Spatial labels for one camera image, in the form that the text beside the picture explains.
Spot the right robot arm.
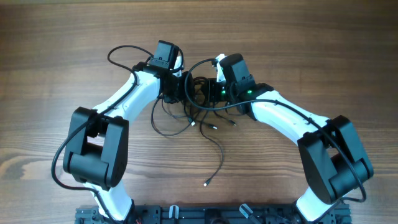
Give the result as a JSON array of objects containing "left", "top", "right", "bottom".
[{"left": 210, "top": 54, "right": 374, "bottom": 223}]

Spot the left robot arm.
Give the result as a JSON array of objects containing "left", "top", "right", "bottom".
[{"left": 53, "top": 40, "right": 187, "bottom": 223}]

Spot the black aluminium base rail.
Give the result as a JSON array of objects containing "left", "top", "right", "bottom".
[{"left": 75, "top": 203, "right": 352, "bottom": 224}]

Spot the long black USB cable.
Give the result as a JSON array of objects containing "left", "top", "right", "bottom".
[{"left": 183, "top": 76, "right": 225, "bottom": 188}]

